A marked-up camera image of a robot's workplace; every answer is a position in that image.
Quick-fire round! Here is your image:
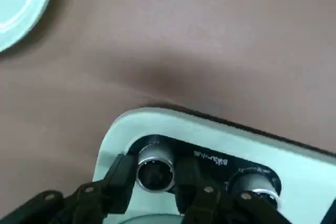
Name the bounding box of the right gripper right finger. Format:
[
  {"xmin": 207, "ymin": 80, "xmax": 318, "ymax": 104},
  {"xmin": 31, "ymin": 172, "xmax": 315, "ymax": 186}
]
[{"xmin": 173, "ymin": 155, "xmax": 289, "ymax": 224}]

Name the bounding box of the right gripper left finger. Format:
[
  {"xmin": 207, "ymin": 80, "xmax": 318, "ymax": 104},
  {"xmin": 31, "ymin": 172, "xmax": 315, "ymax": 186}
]
[{"xmin": 0, "ymin": 153, "xmax": 135, "ymax": 224}]

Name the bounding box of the pale green multifunctional cooking machine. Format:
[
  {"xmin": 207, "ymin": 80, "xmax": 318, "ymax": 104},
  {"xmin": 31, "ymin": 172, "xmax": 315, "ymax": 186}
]
[{"xmin": 96, "ymin": 106, "xmax": 336, "ymax": 224}]

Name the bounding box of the pale green round plate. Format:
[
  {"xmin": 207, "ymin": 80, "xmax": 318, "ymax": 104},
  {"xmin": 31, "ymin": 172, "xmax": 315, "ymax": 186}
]
[{"xmin": 0, "ymin": 0, "xmax": 56, "ymax": 53}]

